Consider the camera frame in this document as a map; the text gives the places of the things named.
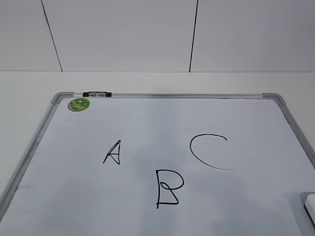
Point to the white rectangular board eraser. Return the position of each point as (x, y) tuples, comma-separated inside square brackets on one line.
[(308, 199)]

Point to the round green magnet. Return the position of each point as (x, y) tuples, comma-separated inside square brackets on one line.
[(78, 104)]

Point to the black silver frame clip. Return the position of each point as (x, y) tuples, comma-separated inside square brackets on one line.
[(97, 94)]

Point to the white board with grey frame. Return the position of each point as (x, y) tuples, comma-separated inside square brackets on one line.
[(163, 165)]

